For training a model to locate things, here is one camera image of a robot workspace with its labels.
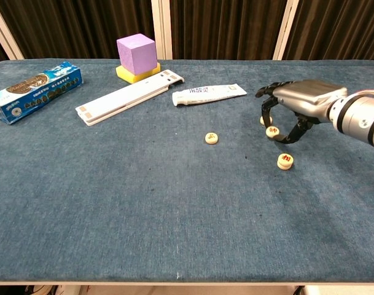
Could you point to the white folding stand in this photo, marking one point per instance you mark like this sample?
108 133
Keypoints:
125 96

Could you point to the yellow foam block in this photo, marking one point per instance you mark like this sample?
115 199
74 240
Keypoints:
126 77

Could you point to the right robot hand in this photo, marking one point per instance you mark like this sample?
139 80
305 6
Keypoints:
306 98

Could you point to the white frame post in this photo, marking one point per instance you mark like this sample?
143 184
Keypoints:
5 30
161 27
286 27

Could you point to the purple foam cube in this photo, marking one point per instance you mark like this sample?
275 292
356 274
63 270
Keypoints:
136 53

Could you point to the blue cookie box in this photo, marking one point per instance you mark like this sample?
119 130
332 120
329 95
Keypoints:
33 92

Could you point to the white ointment tube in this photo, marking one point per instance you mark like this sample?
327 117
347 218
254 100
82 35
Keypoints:
205 93

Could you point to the blue table cloth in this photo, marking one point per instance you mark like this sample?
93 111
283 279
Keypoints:
143 190

